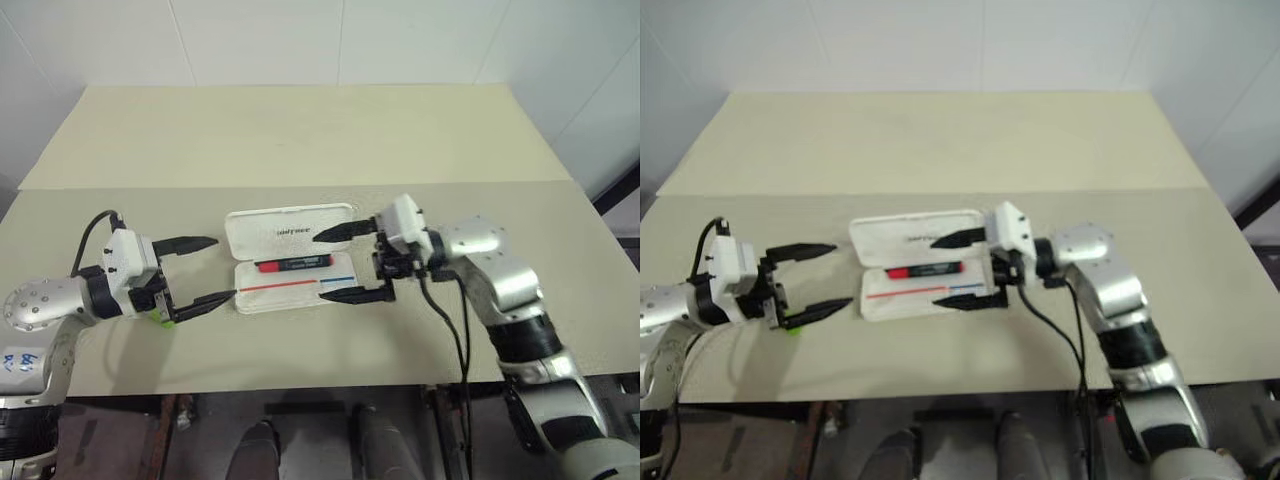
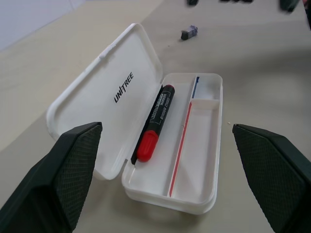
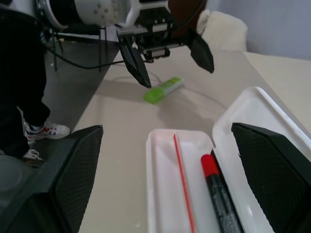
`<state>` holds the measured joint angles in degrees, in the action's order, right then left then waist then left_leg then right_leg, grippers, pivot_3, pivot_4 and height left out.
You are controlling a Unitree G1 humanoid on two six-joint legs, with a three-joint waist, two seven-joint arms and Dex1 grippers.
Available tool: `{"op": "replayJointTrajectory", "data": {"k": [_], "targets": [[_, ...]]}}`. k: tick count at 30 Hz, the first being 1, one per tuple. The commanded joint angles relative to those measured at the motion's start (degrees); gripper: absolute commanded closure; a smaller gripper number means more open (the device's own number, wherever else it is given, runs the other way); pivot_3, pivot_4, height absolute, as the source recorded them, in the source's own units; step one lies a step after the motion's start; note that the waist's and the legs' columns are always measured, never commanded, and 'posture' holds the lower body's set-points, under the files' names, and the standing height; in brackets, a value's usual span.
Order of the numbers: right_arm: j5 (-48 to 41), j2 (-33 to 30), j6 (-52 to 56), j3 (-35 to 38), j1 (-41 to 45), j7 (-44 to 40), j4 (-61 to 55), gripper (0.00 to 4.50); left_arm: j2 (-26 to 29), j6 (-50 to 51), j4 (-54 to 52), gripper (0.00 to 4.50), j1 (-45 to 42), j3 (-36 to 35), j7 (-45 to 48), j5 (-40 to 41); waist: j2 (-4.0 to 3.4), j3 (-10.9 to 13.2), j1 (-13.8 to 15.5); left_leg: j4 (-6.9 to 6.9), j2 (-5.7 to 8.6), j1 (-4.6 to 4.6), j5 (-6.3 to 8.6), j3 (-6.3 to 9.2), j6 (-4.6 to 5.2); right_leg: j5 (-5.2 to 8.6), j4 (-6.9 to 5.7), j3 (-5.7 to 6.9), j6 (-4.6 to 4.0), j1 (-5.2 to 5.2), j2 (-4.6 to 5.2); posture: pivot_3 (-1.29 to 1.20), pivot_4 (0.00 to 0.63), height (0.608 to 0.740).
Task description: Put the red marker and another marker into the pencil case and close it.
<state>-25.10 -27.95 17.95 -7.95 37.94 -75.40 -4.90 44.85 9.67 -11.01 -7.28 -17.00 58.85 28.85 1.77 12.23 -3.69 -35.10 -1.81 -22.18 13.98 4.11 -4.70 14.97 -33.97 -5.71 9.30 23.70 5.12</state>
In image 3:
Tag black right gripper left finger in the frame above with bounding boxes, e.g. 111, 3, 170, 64
0, 125, 104, 233

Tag white plastic pencil case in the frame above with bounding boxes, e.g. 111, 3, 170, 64
145, 86, 311, 233

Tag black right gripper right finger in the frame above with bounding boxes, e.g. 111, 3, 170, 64
231, 122, 311, 233

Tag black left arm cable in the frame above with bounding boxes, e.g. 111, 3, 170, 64
178, 0, 208, 27

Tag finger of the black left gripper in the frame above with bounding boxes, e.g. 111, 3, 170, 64
188, 27, 215, 74
118, 35, 153, 89

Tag black floor cable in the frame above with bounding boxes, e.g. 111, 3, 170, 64
40, 40, 125, 69

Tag dark brown chair back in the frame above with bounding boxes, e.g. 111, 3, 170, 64
168, 0, 207, 37

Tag person in black trousers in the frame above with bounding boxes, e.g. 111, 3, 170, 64
0, 4, 71, 168

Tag black metal stand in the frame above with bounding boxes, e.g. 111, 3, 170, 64
50, 24, 120, 73

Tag green highlighter marker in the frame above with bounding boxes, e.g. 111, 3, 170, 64
142, 76, 185, 105

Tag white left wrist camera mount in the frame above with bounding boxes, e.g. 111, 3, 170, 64
72, 0, 171, 28

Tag black marker with red cap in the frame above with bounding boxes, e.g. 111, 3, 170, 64
200, 154, 244, 233

